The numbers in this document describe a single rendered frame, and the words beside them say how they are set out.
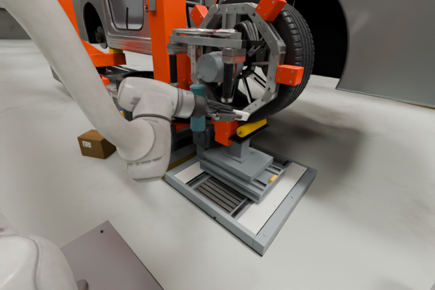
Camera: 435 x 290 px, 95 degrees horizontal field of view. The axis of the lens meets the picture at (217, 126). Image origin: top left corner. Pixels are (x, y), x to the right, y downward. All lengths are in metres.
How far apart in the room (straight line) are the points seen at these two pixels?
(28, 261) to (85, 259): 0.32
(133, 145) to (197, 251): 0.82
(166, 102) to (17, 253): 0.40
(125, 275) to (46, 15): 0.60
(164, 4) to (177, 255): 1.29
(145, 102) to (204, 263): 0.84
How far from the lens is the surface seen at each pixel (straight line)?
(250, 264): 1.18
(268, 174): 1.43
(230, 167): 1.32
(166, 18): 1.28
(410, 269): 1.52
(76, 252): 0.79
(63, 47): 0.40
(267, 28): 0.94
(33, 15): 0.40
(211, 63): 0.93
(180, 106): 0.60
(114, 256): 0.74
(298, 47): 0.98
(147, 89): 0.57
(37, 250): 0.47
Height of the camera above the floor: 1.00
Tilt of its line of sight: 25 degrees down
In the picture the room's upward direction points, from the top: 3 degrees clockwise
